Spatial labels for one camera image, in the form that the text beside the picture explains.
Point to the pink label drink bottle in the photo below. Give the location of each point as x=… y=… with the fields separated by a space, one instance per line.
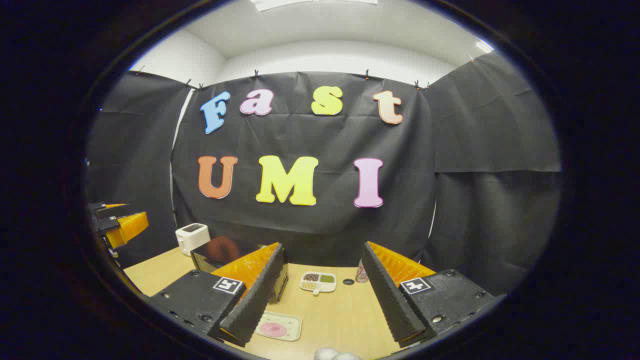
x=361 y=274

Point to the black backdrop cloth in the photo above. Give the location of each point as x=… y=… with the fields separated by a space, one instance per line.
x=300 y=135

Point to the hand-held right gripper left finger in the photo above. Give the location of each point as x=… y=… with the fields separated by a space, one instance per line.
x=252 y=300

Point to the row of black cloth clips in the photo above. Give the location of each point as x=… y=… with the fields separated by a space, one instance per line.
x=256 y=74

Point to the cream food plate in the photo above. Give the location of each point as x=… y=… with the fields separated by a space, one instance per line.
x=292 y=325

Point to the white toaster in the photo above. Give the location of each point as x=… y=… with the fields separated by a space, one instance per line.
x=191 y=239

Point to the pink meat slice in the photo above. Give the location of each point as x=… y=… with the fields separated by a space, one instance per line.
x=273 y=329

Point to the black electric oven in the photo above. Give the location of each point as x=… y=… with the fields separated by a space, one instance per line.
x=220 y=255

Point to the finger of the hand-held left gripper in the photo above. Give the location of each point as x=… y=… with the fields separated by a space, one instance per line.
x=130 y=227
x=102 y=210

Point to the large ceiling light panel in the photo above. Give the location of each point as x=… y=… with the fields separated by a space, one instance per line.
x=310 y=4

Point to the white divided dish of grains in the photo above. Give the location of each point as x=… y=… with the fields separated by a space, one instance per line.
x=318 y=282

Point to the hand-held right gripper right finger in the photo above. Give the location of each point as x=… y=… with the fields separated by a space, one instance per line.
x=392 y=300

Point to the small ceiling light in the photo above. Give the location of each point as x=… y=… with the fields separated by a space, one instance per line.
x=484 y=46

